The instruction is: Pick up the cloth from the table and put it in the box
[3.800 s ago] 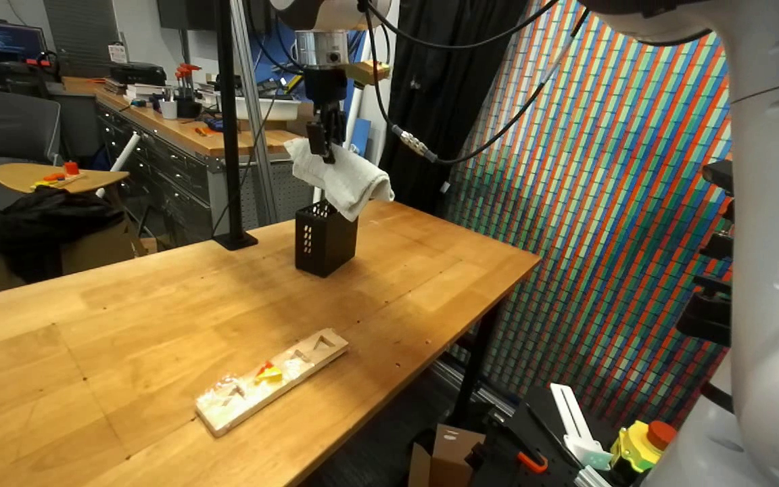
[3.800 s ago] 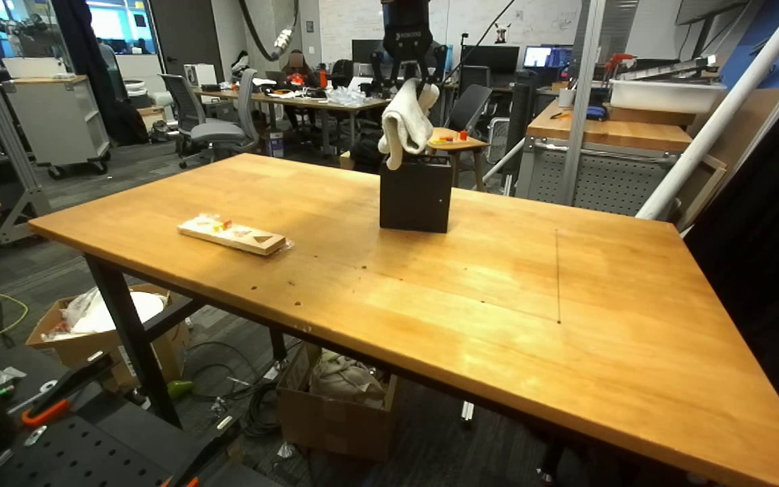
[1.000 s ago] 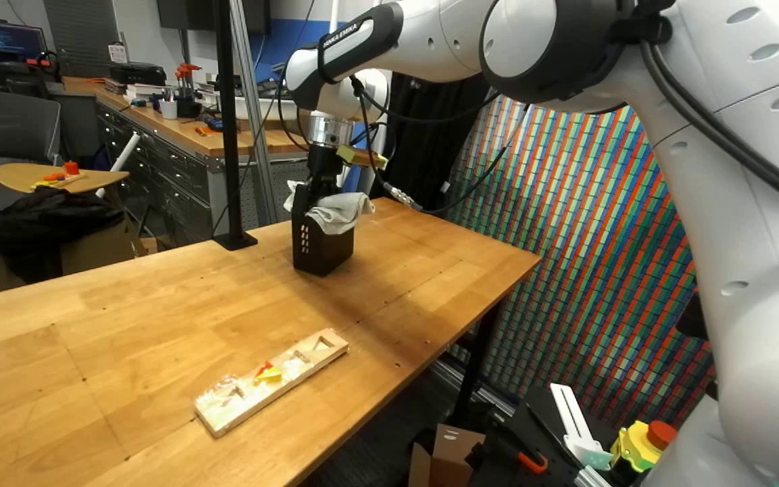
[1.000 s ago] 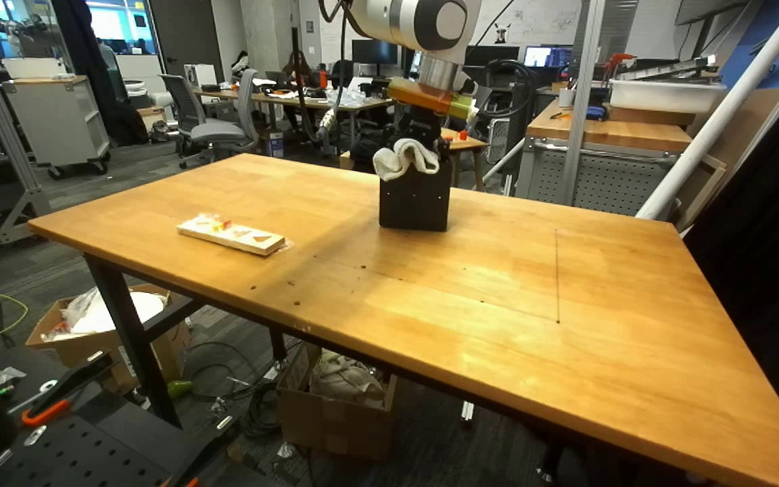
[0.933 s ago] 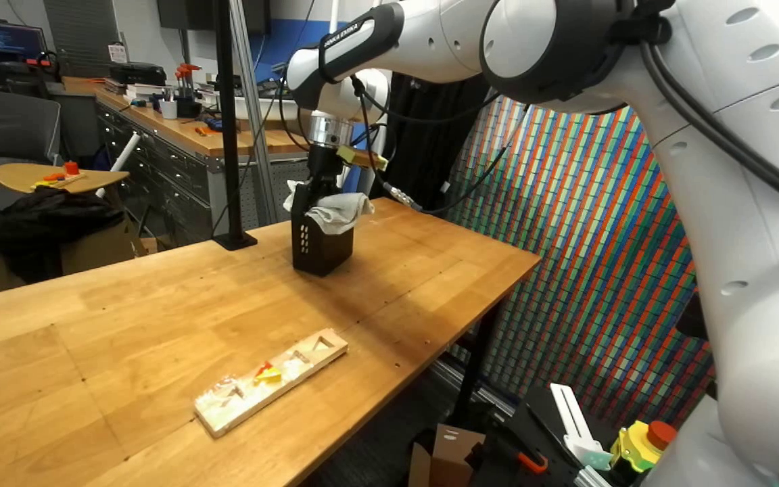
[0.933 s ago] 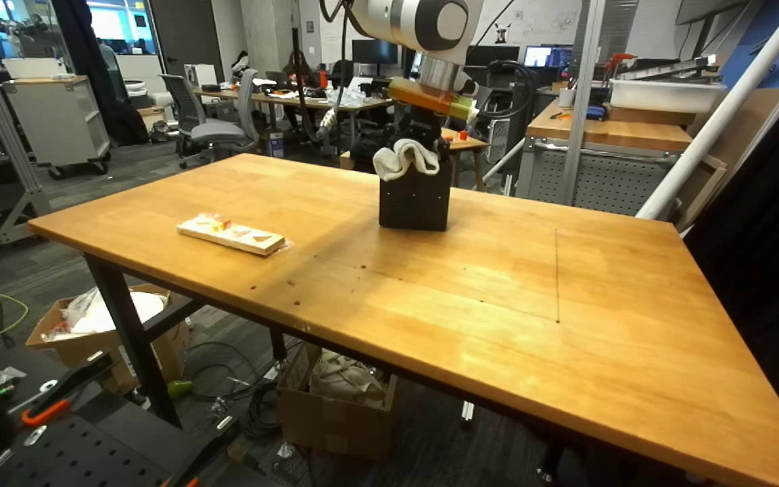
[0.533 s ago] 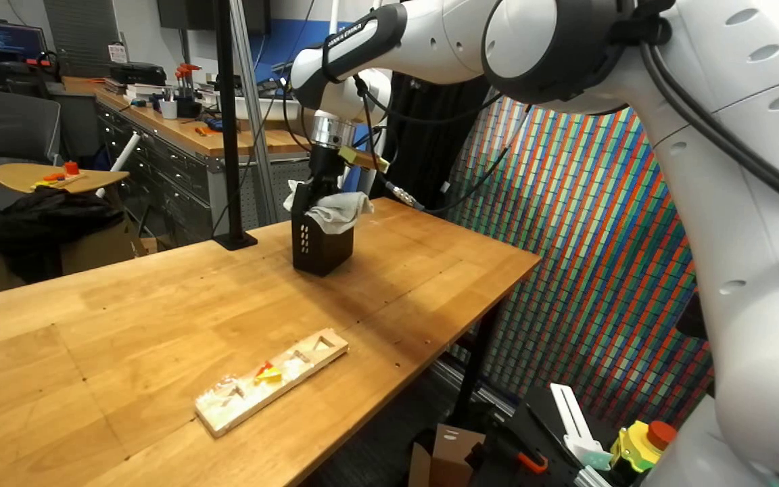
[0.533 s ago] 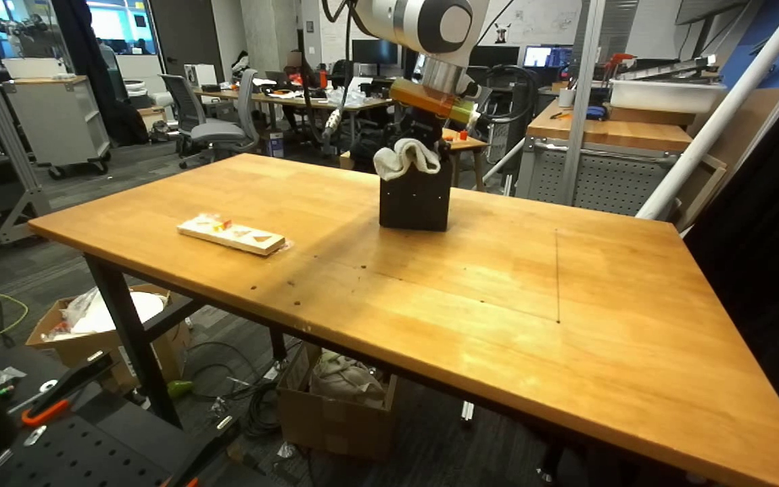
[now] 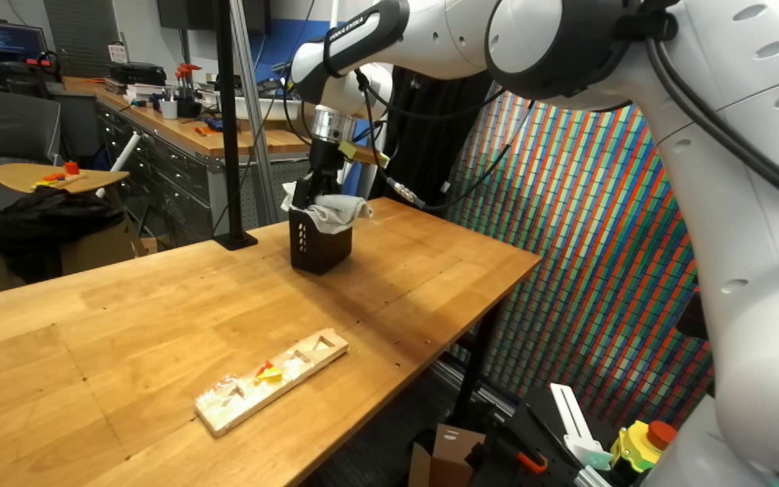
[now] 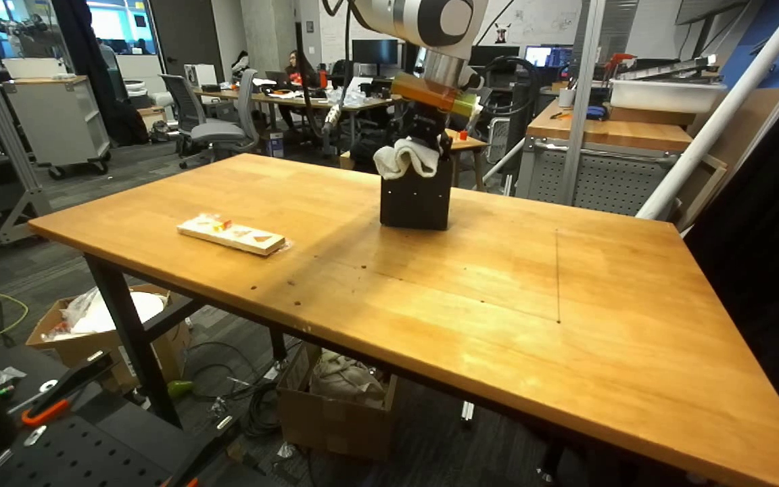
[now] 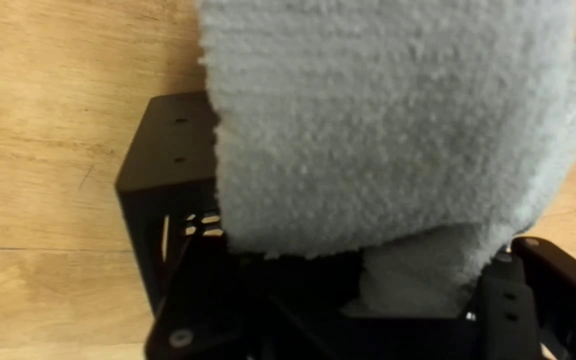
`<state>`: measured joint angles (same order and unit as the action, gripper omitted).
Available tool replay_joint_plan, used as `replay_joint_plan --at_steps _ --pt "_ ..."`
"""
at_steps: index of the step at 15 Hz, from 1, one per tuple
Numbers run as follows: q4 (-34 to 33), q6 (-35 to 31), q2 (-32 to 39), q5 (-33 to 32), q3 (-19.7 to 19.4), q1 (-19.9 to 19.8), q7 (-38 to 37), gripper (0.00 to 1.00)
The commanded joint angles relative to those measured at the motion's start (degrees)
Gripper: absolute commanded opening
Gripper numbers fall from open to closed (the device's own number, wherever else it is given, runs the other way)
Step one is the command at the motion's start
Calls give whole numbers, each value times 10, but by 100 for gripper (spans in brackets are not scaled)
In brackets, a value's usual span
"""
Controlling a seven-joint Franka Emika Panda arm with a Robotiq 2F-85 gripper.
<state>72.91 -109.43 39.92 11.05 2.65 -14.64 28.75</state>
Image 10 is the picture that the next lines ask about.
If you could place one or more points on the white plastic tub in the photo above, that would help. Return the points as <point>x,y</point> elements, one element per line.
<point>668,96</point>

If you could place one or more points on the white slanted pole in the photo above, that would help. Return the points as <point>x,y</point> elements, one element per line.
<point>723,111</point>

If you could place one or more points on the dark computer monitor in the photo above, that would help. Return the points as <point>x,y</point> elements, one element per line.
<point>378,54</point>

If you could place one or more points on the grey vertical post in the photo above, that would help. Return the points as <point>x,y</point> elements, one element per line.
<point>582,89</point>

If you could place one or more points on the cluttered background desk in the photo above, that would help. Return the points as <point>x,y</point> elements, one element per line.
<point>317,100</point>

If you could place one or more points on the white cloth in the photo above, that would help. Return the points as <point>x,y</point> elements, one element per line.
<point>399,157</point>

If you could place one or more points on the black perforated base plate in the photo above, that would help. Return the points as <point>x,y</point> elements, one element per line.
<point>109,450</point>

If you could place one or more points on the tan green wrist camera block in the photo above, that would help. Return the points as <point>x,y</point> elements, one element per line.
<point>434,96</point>

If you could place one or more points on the black table leg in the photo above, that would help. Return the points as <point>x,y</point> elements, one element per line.
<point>134,342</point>

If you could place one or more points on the pale wooden puzzle board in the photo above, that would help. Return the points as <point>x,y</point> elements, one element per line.
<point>229,235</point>

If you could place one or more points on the white wheeled cabinet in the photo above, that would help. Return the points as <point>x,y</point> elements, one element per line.
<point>54,123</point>

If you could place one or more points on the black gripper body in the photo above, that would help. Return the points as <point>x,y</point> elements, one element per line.
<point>432,124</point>

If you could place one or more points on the black perforated box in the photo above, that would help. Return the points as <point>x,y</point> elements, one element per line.
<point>418,204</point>

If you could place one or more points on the yellow red puzzle piece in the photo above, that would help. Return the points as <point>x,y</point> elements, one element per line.
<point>225,223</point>

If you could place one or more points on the black pole stand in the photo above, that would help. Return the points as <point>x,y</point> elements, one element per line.
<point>306,89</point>

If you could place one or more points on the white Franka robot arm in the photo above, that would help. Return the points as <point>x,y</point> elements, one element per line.
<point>407,16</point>

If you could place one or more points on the brown cardboard box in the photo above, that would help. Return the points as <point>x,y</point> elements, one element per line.
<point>336,422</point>
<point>67,347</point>

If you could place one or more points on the wooden workbench with grey front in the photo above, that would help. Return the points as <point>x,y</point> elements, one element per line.
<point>608,136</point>

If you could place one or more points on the black office chair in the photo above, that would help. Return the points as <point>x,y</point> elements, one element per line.
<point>215,136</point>

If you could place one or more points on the small red orange toy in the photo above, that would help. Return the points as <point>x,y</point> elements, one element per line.
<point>460,134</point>

